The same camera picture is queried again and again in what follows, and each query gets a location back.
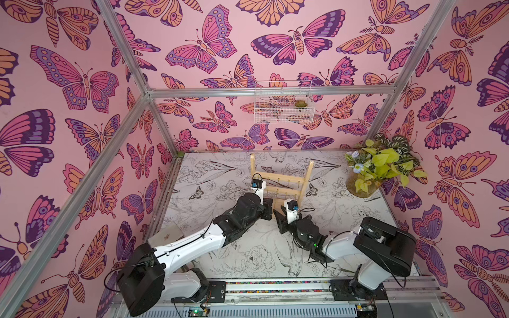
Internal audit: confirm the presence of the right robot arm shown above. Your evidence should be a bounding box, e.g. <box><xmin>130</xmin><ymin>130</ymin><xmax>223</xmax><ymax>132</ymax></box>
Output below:
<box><xmin>275</xmin><ymin>211</ymin><xmax>416</xmax><ymax>299</ymax></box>

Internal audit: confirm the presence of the small succulent in basket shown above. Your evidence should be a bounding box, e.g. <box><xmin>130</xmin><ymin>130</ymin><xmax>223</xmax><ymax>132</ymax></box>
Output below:
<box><xmin>294</xmin><ymin>100</ymin><xmax>308</xmax><ymax>109</ymax></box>

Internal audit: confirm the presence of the wooden jewelry display stand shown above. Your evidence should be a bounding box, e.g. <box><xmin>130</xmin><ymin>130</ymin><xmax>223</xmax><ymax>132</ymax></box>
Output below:
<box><xmin>250</xmin><ymin>154</ymin><xmax>315</xmax><ymax>205</ymax></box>

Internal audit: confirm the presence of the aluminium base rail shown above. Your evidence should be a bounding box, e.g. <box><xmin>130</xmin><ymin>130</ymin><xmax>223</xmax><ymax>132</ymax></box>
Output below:
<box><xmin>111</xmin><ymin>276</ymin><xmax>450</xmax><ymax>318</ymax></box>

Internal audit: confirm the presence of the white wire basket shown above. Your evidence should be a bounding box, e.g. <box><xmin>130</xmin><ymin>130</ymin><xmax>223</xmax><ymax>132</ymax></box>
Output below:
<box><xmin>252</xmin><ymin>80</ymin><xmax>315</xmax><ymax>125</ymax></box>

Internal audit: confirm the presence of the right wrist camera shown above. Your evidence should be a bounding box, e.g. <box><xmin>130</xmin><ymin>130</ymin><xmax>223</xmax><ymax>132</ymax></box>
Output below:
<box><xmin>283</xmin><ymin>199</ymin><xmax>300</xmax><ymax>225</ymax></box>

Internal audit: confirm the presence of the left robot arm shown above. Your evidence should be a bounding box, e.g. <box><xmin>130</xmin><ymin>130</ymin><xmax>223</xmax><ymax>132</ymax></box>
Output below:
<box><xmin>116</xmin><ymin>193</ymin><xmax>273</xmax><ymax>317</ymax></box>

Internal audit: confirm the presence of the potted green plant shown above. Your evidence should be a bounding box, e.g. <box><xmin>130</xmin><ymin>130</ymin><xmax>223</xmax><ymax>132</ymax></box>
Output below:
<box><xmin>345</xmin><ymin>133</ymin><xmax>428</xmax><ymax>198</ymax></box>

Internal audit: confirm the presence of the grey paper card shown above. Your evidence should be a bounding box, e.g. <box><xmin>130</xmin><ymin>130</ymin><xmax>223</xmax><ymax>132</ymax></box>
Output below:
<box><xmin>148</xmin><ymin>222</ymin><xmax>185</xmax><ymax>248</ymax></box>

